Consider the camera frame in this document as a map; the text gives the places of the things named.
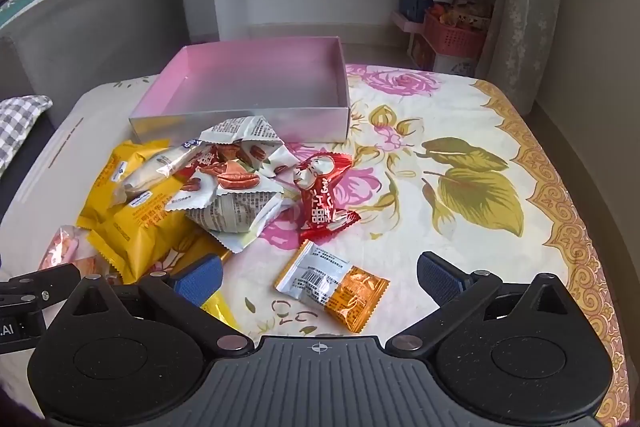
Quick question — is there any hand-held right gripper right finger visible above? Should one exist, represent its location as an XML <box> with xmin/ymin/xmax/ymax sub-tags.
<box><xmin>386</xmin><ymin>252</ymin><xmax>576</xmax><ymax>358</ymax></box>

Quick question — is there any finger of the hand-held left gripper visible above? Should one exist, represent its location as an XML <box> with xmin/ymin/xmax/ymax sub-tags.
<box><xmin>0</xmin><ymin>263</ymin><xmax>82</xmax><ymax>308</ymax></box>

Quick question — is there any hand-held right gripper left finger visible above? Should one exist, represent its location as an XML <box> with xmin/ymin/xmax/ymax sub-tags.
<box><xmin>65</xmin><ymin>255</ymin><xmax>253</xmax><ymax>356</ymax></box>

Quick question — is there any pink peanut candy packet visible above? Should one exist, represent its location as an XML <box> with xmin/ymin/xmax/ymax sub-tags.
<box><xmin>39</xmin><ymin>224</ymin><xmax>98</xmax><ymax>280</ymax></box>

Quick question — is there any white walnut-print snack packet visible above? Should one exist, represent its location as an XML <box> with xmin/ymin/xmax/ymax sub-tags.
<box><xmin>185</xmin><ymin>157</ymin><xmax>286</xmax><ymax>254</ymax></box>
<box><xmin>199</xmin><ymin>116</ymin><xmax>301</xmax><ymax>180</ymax></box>
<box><xmin>167</xmin><ymin>147</ymin><xmax>221</xmax><ymax>212</ymax></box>

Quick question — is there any orange and white snack packet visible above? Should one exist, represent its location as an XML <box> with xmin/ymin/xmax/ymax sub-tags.
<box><xmin>274</xmin><ymin>239</ymin><xmax>391</xmax><ymax>334</ymax></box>

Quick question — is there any clear rice cracker packet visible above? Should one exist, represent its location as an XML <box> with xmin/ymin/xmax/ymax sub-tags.
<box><xmin>114</xmin><ymin>142</ymin><xmax>201</xmax><ymax>205</ymax></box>

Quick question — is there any red snack packet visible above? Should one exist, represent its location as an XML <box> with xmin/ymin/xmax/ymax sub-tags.
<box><xmin>292</xmin><ymin>152</ymin><xmax>362</xmax><ymax>244</ymax></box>

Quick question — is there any pink cardboard box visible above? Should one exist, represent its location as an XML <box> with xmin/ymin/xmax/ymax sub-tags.
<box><xmin>129</xmin><ymin>36</ymin><xmax>351</xmax><ymax>142</ymax></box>

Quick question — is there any floral bed sheet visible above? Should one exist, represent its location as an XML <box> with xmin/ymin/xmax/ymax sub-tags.
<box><xmin>0</xmin><ymin>66</ymin><xmax>632</xmax><ymax>427</ymax></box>

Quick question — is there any checkered cushion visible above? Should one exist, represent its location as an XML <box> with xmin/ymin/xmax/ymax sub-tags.
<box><xmin>0</xmin><ymin>96</ymin><xmax>53</xmax><ymax>175</ymax></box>

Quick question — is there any white storage crate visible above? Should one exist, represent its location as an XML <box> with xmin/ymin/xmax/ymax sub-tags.
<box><xmin>409</xmin><ymin>34</ymin><xmax>478</xmax><ymax>78</ymax></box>

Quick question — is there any large pink basket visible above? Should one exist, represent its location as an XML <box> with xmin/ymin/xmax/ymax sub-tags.
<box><xmin>424</xmin><ymin>9</ymin><xmax>488</xmax><ymax>58</ymax></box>

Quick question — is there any pink tray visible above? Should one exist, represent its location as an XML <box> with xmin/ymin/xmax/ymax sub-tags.
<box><xmin>391</xmin><ymin>11</ymin><xmax>426</xmax><ymax>32</ymax></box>

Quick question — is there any grey sofa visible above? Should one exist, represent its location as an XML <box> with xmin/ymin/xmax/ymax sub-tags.
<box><xmin>0</xmin><ymin>0</ymin><xmax>186</xmax><ymax>118</ymax></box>

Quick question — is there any printed cardboard box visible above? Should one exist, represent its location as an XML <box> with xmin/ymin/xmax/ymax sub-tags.
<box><xmin>440</xmin><ymin>0</ymin><xmax>496</xmax><ymax>28</ymax></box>

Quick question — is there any blue storage bin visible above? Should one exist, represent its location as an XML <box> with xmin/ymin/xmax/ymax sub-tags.
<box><xmin>398</xmin><ymin>0</ymin><xmax>433</xmax><ymax>22</ymax></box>

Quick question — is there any lace curtain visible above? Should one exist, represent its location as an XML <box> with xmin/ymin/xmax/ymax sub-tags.
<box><xmin>475</xmin><ymin>0</ymin><xmax>576</xmax><ymax>112</ymax></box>

